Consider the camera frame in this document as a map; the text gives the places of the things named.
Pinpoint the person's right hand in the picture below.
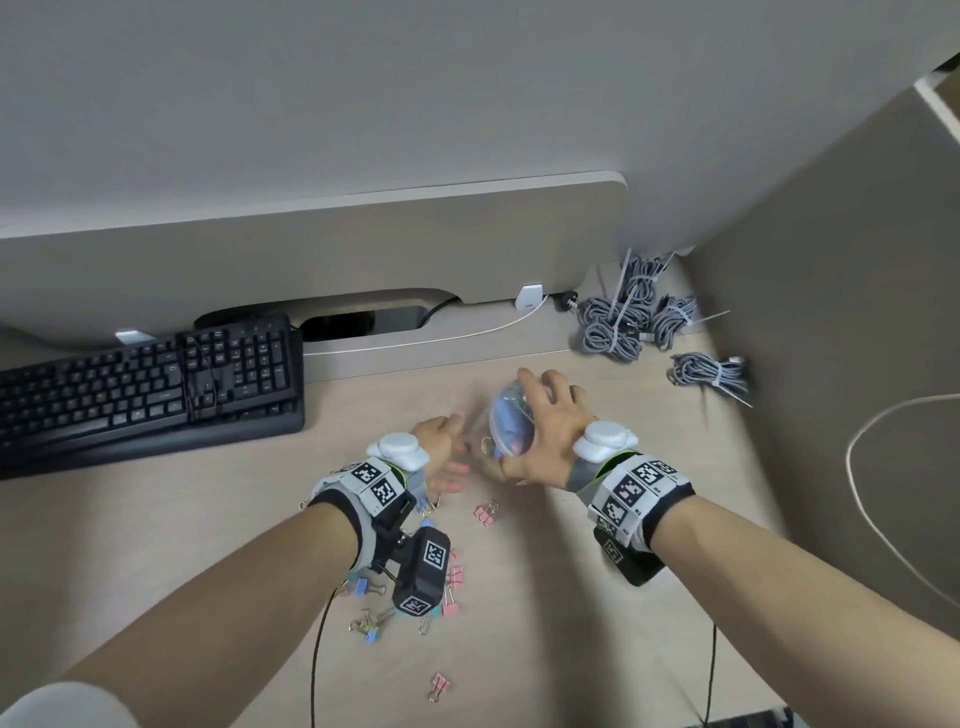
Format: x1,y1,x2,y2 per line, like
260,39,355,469
500,367,598,493

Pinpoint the person's left hand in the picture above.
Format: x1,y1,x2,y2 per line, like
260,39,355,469
408,412,472,496

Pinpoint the large clear plastic jar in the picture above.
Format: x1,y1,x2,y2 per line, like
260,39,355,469
485,380,556,460

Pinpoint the pile of mixed binder clips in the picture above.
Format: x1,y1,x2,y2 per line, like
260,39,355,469
335,479,502,640

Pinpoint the person's left forearm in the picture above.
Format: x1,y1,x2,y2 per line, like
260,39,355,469
44,498,361,728

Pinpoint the person's right forearm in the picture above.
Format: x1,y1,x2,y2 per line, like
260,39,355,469
648,487,960,728

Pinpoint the person's white left sleeve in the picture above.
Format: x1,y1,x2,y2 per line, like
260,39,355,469
0,678,121,728

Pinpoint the white left hand tracker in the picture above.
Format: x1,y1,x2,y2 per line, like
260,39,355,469
377,433,430,472

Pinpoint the white hand tracker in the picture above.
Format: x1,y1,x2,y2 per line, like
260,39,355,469
377,433,430,472
573,421,639,463

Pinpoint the white right hand tracker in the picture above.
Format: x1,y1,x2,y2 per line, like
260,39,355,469
573,421,639,463

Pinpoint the grey left marker wristband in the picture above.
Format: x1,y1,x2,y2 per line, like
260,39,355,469
308,457,420,575

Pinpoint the grey marker wristband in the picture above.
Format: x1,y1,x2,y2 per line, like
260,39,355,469
573,449,697,556
308,457,420,575

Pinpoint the grey right marker wristband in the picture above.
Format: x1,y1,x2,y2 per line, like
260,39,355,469
573,449,697,556

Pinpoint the black keyboard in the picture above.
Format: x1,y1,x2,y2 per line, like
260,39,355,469
0,313,307,481

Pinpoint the thin white cable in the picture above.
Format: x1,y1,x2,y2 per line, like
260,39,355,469
303,299,538,350

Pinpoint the grey cable bundle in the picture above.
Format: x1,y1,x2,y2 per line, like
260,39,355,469
611,251,676,301
644,296,699,350
667,350,754,410
575,296,643,363

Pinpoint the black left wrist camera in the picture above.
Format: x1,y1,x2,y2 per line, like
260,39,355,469
391,527,453,620

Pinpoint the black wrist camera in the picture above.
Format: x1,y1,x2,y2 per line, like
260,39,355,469
593,524,667,588
391,527,453,620

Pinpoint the black power cable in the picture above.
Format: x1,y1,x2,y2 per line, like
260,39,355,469
416,296,460,329

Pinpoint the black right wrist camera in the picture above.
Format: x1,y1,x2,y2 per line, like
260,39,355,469
593,524,667,588

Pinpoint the black left camera cable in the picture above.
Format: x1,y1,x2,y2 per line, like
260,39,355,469
308,588,339,728

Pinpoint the black camera cable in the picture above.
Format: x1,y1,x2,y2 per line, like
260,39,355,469
701,622,720,725
308,588,339,728

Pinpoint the black right camera cable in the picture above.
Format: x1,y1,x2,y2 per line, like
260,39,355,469
701,622,720,725

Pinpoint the white looped cable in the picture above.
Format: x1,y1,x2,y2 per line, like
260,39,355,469
845,393,960,643

